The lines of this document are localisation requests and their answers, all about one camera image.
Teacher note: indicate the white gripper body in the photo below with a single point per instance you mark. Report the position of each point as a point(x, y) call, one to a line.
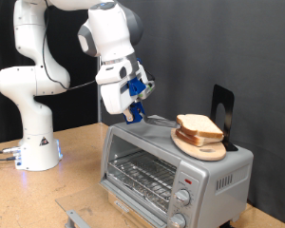
point(115, 95)

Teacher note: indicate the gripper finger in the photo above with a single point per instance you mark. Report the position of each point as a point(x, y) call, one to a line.
point(128, 115)

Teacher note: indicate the metal spatula with blue grip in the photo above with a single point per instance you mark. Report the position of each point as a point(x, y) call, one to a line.
point(136, 112)

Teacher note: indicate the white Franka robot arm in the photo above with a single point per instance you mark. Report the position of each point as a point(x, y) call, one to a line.
point(34, 126)

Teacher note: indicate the silver toaster oven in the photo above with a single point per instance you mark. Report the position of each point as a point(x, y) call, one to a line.
point(148, 136)

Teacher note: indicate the silver oven knob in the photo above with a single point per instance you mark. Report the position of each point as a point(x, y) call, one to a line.
point(182, 197)
point(177, 221)

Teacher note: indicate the wooden box under oven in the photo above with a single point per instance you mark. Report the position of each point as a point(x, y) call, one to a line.
point(123, 218)

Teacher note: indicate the metal pole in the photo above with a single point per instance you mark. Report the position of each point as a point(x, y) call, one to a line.
point(99, 110)

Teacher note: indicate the oval wooden cutting board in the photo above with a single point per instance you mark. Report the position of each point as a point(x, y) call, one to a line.
point(209, 154)

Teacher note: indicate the black metal bookend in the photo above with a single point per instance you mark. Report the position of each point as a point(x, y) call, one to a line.
point(228, 98)

